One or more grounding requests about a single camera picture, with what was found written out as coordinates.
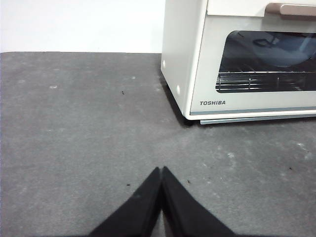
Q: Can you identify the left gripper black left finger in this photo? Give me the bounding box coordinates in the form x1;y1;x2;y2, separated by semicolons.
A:
88;167;162;237

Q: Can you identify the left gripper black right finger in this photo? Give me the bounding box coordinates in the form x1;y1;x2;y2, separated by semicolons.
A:
160;166;236;237

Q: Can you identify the oven door with beige handle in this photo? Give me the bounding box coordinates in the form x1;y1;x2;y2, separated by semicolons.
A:
189;0;316;117

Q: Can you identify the metal oven crumb tray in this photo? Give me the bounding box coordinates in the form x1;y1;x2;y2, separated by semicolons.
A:
199;115;316;125

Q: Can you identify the cream Toshiba toaster oven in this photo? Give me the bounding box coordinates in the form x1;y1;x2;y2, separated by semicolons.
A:
160;0;316;125

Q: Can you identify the metal wire oven rack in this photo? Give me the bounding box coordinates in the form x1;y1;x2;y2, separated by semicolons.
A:
217;70;316;76

